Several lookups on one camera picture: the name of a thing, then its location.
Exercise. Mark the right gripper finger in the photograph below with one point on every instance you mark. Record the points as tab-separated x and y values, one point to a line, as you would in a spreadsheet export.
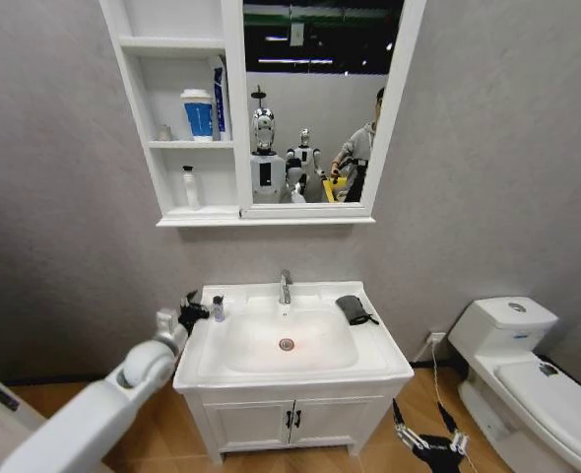
452	427
403	426

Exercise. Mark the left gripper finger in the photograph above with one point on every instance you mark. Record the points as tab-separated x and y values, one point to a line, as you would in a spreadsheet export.
191	298
202	312

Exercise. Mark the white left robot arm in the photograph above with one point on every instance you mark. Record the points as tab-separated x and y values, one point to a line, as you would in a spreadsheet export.
98	409

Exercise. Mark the small purple shampoo bottle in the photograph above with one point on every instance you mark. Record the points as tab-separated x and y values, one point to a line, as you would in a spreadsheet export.
218	311

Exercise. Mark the white ceramic washbasin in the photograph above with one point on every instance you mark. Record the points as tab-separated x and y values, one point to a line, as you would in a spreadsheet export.
290	367

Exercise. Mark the white vanity cabinet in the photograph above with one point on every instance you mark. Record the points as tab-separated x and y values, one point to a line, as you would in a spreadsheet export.
251	424

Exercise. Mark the grey folded towel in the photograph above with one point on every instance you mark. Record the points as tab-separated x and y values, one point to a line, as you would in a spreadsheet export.
352	308

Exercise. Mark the cabinet mirror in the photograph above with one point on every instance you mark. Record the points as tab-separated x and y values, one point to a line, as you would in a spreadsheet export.
315	98

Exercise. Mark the white toilet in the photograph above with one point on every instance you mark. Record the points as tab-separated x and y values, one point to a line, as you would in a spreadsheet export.
517	389

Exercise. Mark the chrome faucet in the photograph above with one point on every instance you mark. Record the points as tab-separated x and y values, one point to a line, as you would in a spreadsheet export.
285	288

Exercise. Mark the round metal drain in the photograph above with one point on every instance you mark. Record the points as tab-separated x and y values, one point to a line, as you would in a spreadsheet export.
286	344

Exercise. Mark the white bottle with black cap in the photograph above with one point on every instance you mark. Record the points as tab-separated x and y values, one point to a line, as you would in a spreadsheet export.
191	189

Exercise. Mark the chrome toilet flush button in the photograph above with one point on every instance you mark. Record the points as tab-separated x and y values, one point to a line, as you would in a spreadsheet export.
517	306

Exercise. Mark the blue and white cup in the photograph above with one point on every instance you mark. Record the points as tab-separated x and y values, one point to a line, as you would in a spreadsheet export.
198	115

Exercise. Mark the blue and white tube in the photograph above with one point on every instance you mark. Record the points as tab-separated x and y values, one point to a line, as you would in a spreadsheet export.
221	98

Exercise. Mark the white robot front shell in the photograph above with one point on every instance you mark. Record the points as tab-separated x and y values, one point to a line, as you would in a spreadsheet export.
0	419

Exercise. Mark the white wall socket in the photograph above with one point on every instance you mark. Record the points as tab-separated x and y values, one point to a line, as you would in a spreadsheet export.
434	338

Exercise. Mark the white wall cabinet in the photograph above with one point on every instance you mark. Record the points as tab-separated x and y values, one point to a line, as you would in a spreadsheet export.
182	162

